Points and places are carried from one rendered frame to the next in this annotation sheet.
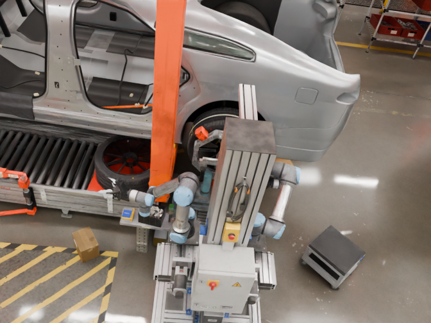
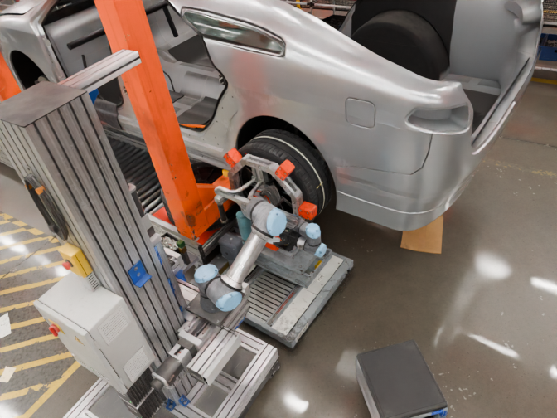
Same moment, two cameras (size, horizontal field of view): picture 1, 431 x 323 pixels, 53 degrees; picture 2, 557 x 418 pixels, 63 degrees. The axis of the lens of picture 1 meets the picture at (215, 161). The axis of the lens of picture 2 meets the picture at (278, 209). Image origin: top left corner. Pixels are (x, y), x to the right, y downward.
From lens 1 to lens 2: 221 cm
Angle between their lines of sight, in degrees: 33
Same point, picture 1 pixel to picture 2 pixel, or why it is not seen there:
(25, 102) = (113, 109)
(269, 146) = (32, 116)
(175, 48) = (114, 16)
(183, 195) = not seen: hidden behind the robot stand
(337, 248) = (399, 377)
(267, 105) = (314, 126)
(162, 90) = (128, 78)
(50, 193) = not seen: hidden behind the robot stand
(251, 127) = (50, 93)
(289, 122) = (350, 156)
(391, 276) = not seen: outside the picture
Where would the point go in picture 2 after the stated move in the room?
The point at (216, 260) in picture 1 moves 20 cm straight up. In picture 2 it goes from (65, 296) to (44, 264)
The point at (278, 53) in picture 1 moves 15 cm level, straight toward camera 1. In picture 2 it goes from (317, 43) to (296, 54)
